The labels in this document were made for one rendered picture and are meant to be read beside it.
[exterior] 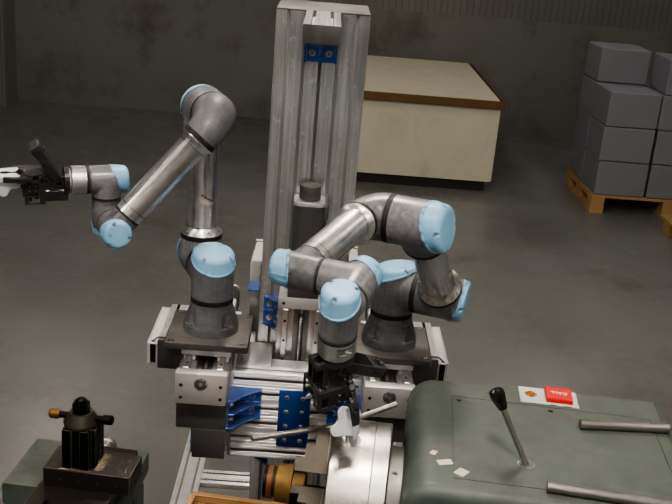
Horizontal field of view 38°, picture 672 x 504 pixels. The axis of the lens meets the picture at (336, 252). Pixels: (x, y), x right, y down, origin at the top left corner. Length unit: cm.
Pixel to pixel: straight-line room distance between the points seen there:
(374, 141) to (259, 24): 273
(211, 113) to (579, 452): 121
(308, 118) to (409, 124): 590
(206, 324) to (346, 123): 66
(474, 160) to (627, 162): 129
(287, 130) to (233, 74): 822
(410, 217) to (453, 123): 639
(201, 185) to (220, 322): 38
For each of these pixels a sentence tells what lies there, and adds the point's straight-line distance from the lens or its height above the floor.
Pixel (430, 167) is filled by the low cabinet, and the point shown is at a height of 19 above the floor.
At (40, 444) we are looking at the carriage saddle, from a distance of 265.
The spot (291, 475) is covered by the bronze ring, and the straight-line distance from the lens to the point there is 216.
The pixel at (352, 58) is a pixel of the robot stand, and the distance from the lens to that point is 261.
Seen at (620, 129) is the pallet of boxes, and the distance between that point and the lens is 845.
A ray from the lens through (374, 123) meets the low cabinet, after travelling 850.
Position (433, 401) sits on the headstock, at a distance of 222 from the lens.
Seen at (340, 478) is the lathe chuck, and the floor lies 119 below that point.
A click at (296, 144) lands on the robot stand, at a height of 166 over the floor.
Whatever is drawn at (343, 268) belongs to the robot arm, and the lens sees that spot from 187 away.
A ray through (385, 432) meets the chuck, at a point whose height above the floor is 124.
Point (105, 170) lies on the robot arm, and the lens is 261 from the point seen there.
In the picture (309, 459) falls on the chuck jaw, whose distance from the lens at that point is 218.
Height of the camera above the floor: 229
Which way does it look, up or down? 20 degrees down
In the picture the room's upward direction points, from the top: 5 degrees clockwise
